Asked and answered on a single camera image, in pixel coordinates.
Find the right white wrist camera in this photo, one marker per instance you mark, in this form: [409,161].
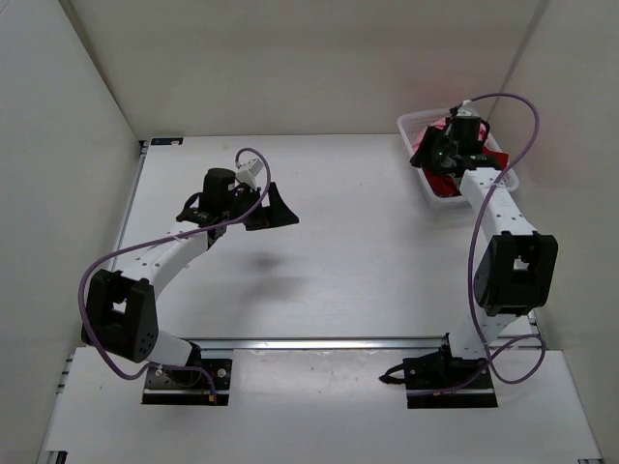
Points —
[464,109]

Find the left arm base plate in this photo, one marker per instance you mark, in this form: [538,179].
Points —
[190,388]

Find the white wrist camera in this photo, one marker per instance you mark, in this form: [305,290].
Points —
[248,172]
[464,109]

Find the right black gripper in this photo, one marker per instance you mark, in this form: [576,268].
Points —
[426,158]

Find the blue table label sticker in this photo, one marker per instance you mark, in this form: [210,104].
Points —
[166,141]

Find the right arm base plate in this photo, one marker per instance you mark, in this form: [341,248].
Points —
[432,383]

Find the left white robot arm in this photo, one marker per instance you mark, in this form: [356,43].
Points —
[118,309]

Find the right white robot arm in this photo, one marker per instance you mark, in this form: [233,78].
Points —
[514,275]

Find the red t shirt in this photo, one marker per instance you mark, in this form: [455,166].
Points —
[471,135]

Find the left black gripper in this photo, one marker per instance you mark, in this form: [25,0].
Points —
[277,215]

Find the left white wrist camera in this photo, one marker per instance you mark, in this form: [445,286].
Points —
[248,172]

